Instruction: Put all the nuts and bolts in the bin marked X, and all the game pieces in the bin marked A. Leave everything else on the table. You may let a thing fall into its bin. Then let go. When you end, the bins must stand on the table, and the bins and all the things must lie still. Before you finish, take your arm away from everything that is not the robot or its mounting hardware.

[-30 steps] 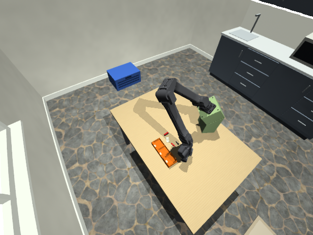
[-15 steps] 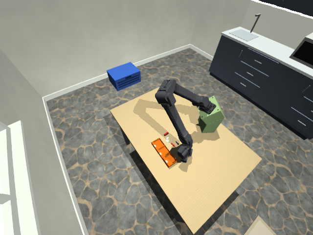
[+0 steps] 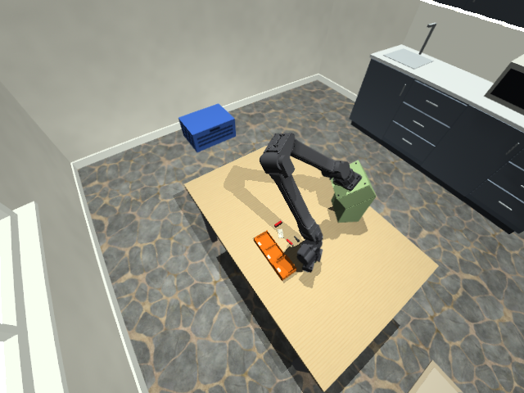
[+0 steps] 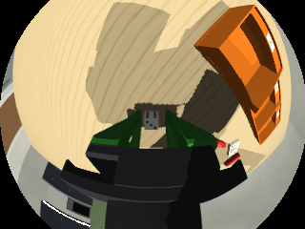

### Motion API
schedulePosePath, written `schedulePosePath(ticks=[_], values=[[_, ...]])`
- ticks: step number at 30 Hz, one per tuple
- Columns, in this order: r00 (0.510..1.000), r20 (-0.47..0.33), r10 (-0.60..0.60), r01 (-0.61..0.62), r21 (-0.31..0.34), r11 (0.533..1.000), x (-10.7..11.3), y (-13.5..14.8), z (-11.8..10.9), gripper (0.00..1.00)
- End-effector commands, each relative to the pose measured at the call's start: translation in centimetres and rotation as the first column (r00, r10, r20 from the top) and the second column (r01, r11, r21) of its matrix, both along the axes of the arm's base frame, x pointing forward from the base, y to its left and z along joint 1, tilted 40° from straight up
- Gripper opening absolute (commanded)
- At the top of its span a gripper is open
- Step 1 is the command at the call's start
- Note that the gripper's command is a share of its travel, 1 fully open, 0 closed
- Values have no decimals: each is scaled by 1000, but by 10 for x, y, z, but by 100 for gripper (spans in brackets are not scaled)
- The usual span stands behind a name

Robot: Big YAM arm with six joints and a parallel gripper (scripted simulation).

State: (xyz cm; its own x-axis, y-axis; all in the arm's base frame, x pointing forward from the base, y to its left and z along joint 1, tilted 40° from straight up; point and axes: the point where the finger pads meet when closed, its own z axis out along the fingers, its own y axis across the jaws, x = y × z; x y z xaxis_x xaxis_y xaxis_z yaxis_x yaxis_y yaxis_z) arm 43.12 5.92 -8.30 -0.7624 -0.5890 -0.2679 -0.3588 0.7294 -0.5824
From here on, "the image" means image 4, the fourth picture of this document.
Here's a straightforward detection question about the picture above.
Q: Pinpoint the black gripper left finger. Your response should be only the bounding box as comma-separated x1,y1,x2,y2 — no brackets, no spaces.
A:
90,110,142,148

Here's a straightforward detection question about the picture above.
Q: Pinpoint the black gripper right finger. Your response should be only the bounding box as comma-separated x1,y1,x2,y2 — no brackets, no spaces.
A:
165,110,218,150

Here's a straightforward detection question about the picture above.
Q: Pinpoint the white domino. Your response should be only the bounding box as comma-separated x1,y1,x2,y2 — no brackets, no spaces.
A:
227,139,239,157

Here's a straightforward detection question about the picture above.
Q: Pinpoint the orange bin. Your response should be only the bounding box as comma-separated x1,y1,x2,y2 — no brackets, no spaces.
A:
194,5,283,145

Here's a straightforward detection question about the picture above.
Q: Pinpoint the white die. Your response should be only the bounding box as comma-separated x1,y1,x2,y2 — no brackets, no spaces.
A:
144,112,159,130

